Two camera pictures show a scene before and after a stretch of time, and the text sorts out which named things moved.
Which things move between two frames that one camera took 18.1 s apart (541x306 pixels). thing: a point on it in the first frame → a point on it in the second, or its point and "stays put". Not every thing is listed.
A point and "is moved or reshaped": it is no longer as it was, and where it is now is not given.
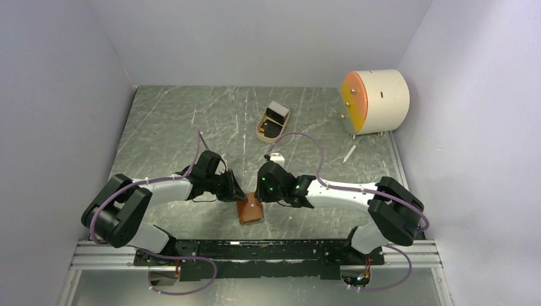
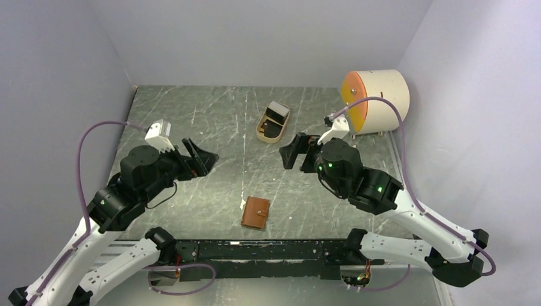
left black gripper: x=233 y=192 → x=201 y=164
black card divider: x=275 y=116 stays put
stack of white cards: x=279 y=108 stays put
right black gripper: x=261 y=194 → x=301 y=143
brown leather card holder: x=249 y=210 is moved or reshaped
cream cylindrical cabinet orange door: x=374 y=101 stays put
